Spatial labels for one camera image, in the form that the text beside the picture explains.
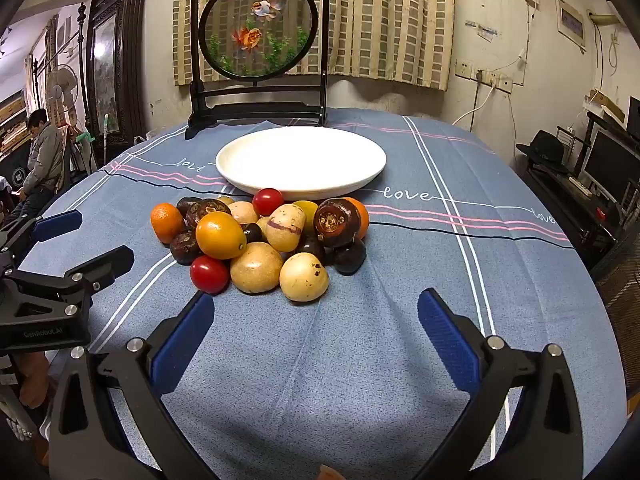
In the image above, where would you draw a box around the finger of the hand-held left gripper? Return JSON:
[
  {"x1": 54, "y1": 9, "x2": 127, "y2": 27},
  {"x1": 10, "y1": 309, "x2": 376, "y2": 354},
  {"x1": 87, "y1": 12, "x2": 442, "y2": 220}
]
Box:
[
  {"x1": 0, "y1": 209, "x2": 84, "y2": 273},
  {"x1": 10, "y1": 245, "x2": 136, "y2": 318}
]

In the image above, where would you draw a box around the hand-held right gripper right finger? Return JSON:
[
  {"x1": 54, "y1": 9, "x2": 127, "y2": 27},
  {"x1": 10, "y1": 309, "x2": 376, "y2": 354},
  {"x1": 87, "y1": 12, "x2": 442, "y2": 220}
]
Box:
[{"x1": 417, "y1": 288, "x2": 583, "y2": 480}]

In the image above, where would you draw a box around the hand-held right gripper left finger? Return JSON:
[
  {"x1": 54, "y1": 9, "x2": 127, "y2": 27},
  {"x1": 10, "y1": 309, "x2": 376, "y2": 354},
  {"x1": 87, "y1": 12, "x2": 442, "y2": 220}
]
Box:
[{"x1": 47, "y1": 291, "x2": 216, "y2": 480}]

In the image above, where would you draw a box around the red cherry tomato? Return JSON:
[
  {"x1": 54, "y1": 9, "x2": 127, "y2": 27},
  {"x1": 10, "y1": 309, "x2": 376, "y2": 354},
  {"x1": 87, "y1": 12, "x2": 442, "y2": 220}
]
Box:
[
  {"x1": 189, "y1": 255, "x2": 231, "y2": 294},
  {"x1": 252, "y1": 188, "x2": 285, "y2": 217}
]

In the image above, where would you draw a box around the orange mandarin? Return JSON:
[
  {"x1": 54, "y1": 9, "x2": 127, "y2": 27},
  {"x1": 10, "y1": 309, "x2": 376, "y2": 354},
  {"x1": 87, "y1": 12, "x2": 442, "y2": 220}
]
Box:
[
  {"x1": 345, "y1": 197, "x2": 370, "y2": 240},
  {"x1": 150, "y1": 203, "x2": 185, "y2": 245}
]

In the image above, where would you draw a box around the tan round fruit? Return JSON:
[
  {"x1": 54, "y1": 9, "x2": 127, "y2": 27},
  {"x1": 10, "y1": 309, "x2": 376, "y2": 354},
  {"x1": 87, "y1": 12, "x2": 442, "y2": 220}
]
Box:
[
  {"x1": 227, "y1": 201, "x2": 260, "y2": 226},
  {"x1": 230, "y1": 241, "x2": 285, "y2": 294},
  {"x1": 279, "y1": 252, "x2": 330, "y2": 303}
]

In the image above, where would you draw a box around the yellow-orange oval fruit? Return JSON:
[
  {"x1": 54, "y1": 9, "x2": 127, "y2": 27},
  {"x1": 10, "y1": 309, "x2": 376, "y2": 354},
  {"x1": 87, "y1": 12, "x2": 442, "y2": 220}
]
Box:
[{"x1": 195, "y1": 211, "x2": 248, "y2": 260}]

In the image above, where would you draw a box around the purple striped pepino melon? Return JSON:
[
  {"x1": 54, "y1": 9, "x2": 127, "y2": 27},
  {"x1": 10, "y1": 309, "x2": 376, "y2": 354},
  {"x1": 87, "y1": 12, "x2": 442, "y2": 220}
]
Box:
[{"x1": 265, "y1": 203, "x2": 307, "y2": 253}]

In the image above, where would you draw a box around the large dark water chestnut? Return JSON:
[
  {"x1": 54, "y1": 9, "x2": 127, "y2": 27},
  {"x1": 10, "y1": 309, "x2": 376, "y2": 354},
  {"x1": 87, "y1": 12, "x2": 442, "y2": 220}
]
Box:
[{"x1": 313, "y1": 198, "x2": 363, "y2": 248}]

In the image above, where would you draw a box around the white round plate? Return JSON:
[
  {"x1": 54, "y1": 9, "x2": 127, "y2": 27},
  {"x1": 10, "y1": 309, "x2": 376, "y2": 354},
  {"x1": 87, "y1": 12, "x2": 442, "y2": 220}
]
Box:
[{"x1": 215, "y1": 126, "x2": 387, "y2": 202}]

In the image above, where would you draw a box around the blue plaid tablecloth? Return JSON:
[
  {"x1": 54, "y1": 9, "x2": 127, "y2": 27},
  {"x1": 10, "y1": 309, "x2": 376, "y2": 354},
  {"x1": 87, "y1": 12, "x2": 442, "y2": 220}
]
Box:
[{"x1": 15, "y1": 108, "x2": 628, "y2": 480}]

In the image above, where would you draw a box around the white standing fan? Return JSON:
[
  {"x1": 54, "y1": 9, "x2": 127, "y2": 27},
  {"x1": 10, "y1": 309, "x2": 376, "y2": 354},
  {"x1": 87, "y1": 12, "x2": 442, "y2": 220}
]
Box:
[{"x1": 44, "y1": 62, "x2": 80, "y2": 126}]

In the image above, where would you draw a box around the dark wood framed painting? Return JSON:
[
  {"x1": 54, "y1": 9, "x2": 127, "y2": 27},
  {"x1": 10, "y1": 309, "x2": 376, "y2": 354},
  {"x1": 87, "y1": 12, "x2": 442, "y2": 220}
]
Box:
[{"x1": 82, "y1": 0, "x2": 151, "y2": 147}]

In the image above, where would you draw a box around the black desk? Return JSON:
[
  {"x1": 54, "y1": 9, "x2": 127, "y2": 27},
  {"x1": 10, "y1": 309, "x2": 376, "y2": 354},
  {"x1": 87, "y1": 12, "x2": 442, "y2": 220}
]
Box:
[{"x1": 520, "y1": 160, "x2": 631, "y2": 271}]

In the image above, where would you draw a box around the black hat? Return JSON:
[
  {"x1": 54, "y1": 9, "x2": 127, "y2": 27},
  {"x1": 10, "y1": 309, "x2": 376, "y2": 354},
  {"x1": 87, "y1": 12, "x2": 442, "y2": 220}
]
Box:
[{"x1": 516, "y1": 130, "x2": 571, "y2": 167}]

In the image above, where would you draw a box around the black monitor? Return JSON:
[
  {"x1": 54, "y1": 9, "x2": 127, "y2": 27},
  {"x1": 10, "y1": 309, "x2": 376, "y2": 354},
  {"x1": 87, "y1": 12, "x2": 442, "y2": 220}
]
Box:
[{"x1": 580, "y1": 127, "x2": 640, "y2": 196}]

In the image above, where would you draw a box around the goldfish screen ornament black stand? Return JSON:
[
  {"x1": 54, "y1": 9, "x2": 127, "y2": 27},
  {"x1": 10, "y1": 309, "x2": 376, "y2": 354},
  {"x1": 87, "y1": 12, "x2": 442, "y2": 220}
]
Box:
[{"x1": 184, "y1": 0, "x2": 331, "y2": 142}]

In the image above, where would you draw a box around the beige checked curtain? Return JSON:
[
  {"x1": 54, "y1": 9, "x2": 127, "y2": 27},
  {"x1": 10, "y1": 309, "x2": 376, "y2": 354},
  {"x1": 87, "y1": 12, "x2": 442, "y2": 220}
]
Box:
[{"x1": 172, "y1": 0, "x2": 457, "y2": 92}]

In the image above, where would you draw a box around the white power cable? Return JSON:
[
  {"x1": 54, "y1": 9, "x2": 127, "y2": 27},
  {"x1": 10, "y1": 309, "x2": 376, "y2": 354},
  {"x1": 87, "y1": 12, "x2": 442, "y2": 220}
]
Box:
[{"x1": 451, "y1": 80, "x2": 496, "y2": 127}]

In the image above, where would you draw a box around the wide white wall socket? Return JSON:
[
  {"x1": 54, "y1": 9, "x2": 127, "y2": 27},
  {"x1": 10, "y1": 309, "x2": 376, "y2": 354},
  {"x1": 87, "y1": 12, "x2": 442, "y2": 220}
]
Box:
[{"x1": 476, "y1": 69, "x2": 515, "y2": 93}]

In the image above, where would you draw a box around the framed wall notice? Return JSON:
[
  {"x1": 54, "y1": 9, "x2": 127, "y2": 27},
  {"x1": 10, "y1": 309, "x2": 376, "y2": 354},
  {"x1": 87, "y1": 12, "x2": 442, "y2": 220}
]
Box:
[{"x1": 556, "y1": 0, "x2": 587, "y2": 54}]

